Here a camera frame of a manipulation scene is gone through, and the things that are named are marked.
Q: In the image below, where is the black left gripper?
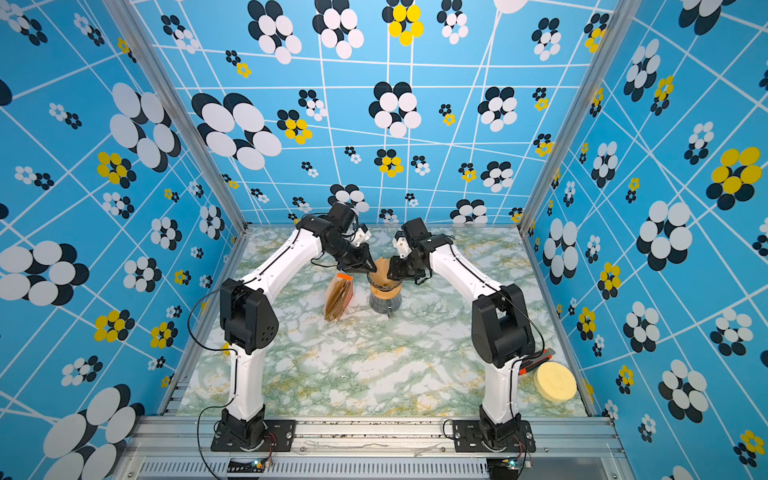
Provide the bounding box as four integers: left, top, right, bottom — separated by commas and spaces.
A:
327, 239, 379, 273

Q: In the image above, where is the brown paper coffee filter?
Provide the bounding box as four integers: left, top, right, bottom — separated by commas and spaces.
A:
367, 258, 401, 292

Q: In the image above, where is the clear glass carafe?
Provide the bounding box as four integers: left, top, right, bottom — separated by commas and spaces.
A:
369, 294, 402, 317

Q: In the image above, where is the round wooden dripper holder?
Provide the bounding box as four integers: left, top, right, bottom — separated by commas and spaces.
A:
370, 283, 402, 300

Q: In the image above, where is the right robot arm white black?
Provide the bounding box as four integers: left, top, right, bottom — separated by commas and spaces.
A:
387, 218, 536, 453

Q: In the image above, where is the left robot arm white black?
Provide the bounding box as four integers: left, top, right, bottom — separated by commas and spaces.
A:
218, 202, 376, 450

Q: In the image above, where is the black orange tool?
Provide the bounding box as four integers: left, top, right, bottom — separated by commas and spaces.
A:
518, 349, 554, 376

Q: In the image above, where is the round yellow sponge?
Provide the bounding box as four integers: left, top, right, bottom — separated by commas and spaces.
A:
534, 362, 578, 404

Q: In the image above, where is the right green circuit board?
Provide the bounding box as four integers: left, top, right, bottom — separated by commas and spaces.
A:
487, 458, 525, 478

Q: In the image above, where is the green circuit board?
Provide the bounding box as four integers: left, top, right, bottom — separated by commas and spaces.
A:
487, 458, 525, 478
227, 459, 273, 474

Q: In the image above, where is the left green circuit board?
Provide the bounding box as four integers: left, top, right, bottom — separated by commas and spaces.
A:
227, 459, 273, 474

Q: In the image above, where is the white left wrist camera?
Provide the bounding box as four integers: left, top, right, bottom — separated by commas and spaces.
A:
350, 225, 371, 248

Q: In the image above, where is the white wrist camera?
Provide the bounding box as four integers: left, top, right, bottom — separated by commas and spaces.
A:
350, 225, 371, 248
392, 231, 412, 259

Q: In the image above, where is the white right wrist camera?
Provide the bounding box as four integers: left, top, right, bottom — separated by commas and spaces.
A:
392, 231, 412, 259

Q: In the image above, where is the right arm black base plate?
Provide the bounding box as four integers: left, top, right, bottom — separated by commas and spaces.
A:
450, 420, 537, 455

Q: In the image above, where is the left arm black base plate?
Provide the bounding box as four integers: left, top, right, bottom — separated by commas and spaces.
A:
211, 418, 297, 453

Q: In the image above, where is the aluminium front frame rail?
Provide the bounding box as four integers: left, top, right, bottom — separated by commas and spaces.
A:
114, 417, 635, 479

